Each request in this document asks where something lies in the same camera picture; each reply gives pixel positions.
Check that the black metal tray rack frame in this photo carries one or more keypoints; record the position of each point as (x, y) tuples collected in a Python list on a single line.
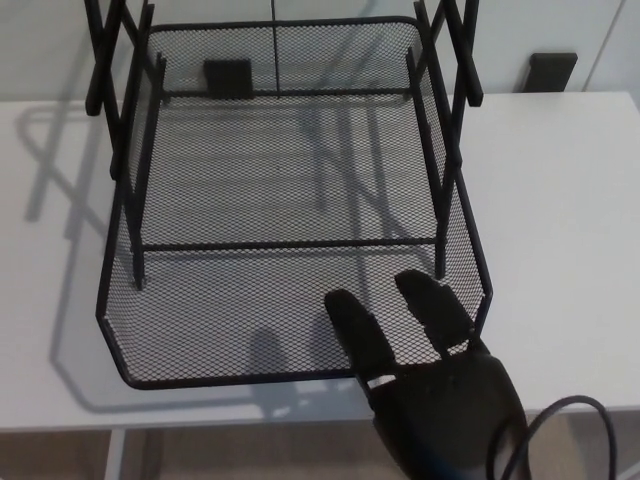
[(250, 246)]

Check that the black mesh file tray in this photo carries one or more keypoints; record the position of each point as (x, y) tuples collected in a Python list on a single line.
[(225, 310)]

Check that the black wall bracket right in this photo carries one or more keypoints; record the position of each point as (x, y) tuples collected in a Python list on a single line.
[(550, 70)]

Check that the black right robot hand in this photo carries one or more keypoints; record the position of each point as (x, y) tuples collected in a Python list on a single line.
[(450, 410)]

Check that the black wall bracket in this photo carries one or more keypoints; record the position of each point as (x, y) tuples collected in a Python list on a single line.
[(550, 70), (227, 76)]

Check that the black wall bracket left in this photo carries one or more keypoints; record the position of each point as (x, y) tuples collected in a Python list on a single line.
[(227, 76)]

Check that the white metal desk leg frame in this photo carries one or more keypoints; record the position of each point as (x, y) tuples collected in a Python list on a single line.
[(115, 455)]

